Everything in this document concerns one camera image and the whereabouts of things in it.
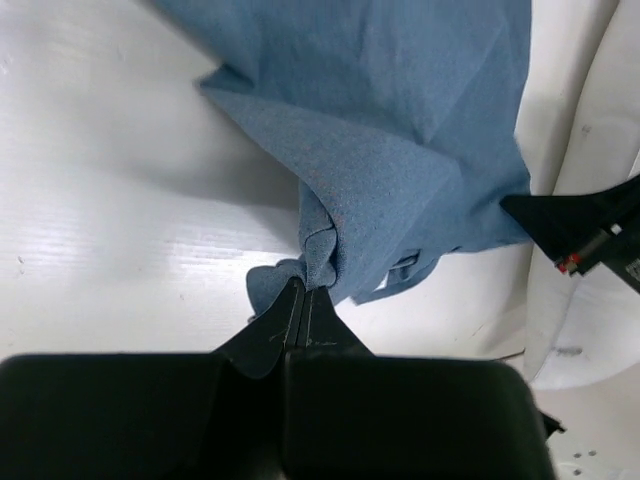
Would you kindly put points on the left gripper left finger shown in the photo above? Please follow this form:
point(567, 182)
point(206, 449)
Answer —
point(216, 415)

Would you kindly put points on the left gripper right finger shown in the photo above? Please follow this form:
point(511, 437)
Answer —
point(349, 414)

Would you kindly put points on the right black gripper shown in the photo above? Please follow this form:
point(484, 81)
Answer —
point(580, 232)

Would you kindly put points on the blue pillowcase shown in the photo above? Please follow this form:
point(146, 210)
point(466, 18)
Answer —
point(397, 117)

